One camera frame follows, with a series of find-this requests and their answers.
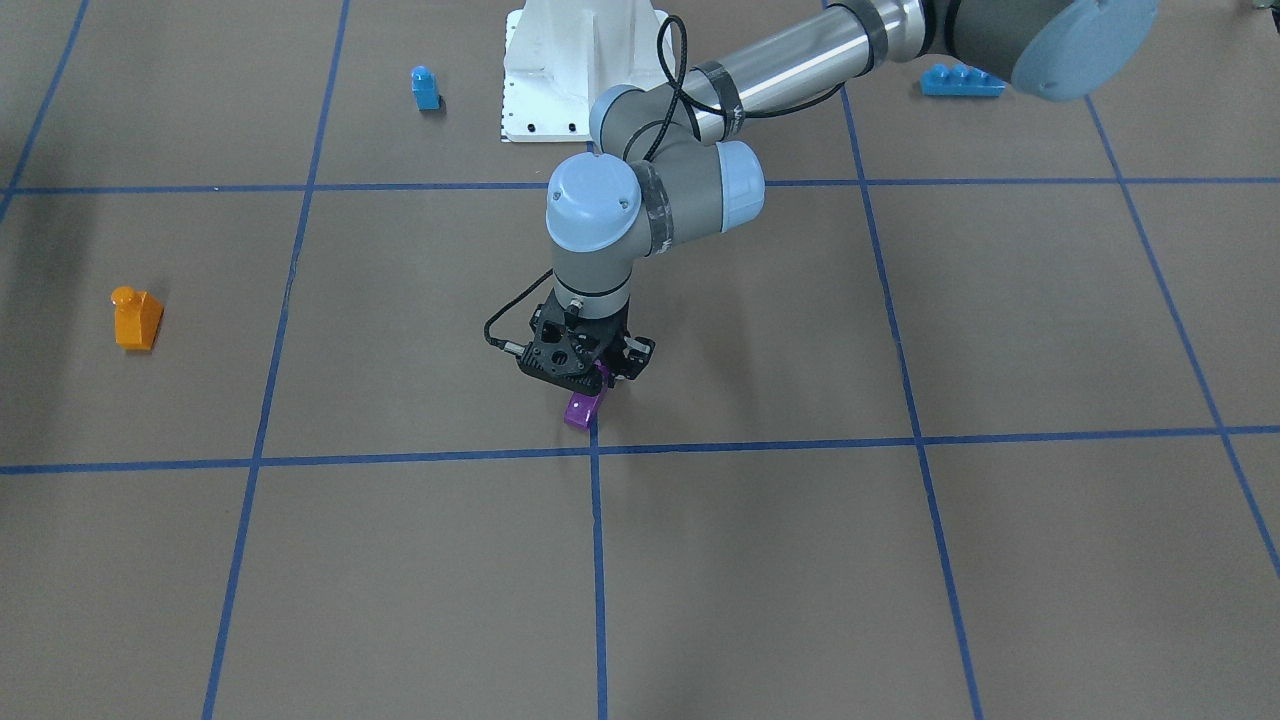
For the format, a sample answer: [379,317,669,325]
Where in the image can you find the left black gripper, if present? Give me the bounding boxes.
[516,295,628,393]

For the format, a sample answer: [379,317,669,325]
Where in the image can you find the purple trapezoid block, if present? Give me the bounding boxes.
[563,386,609,432]

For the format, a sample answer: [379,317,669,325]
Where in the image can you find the orange trapezoid block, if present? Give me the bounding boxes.
[110,286,164,352]

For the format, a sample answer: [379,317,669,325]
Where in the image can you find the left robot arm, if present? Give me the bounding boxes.
[485,1,1158,397]

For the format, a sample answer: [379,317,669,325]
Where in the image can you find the small blue block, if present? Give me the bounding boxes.
[410,65,442,111]

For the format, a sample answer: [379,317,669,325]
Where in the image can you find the long blue studded block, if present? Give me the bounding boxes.
[919,63,1007,97]

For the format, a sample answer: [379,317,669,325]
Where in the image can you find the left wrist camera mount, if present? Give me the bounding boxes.
[609,332,657,380]

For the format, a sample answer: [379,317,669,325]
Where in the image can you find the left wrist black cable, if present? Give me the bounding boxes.
[484,268,557,351]

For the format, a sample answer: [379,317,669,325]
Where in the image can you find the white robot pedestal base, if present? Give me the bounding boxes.
[500,1,675,143]

